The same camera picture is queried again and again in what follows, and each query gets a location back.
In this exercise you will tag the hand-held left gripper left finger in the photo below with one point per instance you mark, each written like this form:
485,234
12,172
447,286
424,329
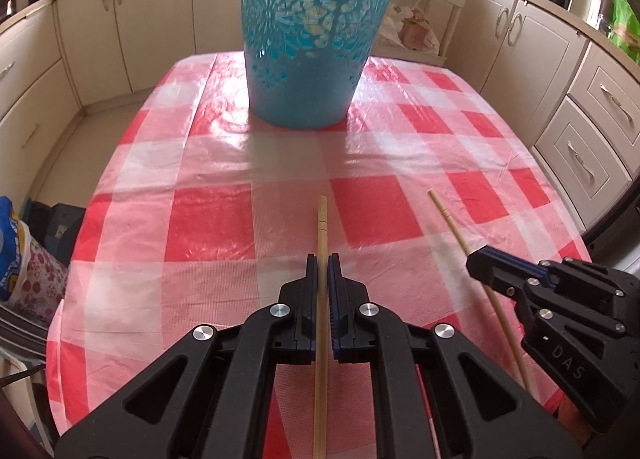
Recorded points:
312,289

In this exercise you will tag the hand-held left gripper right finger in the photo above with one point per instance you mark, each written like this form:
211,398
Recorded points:
334,289

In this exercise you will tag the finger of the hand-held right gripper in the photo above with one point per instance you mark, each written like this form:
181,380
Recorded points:
500,276
547,268

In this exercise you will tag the long slender wooden chopstick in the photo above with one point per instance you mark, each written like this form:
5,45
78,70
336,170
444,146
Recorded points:
450,224

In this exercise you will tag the blue perforated plastic basket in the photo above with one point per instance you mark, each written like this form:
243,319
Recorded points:
315,39

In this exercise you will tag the red checkered plastic tablecloth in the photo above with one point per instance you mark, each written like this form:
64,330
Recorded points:
210,219

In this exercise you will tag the cream kitchen cabinet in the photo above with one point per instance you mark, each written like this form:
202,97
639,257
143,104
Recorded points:
540,64
75,39

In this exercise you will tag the green packet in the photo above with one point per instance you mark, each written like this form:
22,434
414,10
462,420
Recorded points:
625,24

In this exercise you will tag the pink plastic bag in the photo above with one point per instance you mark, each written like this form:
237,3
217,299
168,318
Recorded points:
415,31

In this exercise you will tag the dark storage box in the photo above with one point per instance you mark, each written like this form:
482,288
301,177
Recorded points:
60,229

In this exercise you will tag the floral print bag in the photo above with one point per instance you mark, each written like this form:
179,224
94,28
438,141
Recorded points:
42,279

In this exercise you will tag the white shelf rack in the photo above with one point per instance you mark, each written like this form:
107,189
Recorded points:
452,4

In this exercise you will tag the grey metal rack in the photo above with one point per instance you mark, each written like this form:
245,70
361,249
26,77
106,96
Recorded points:
20,331

